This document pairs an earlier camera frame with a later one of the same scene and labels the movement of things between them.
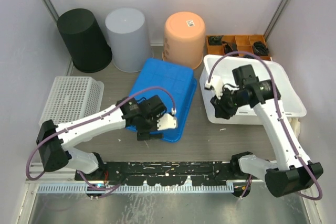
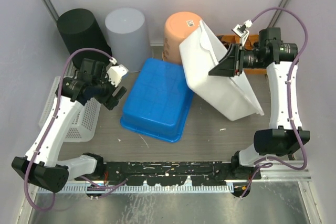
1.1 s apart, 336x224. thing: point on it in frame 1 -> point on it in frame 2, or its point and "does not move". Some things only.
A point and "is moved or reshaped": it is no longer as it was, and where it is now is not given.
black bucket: [79, 30] does not move
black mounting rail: [164, 173] does not move
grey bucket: [128, 39] does not move
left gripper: [143, 132] -> [110, 100]
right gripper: [221, 110] -> [231, 64]
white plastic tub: [222, 65] is moved or reshaped
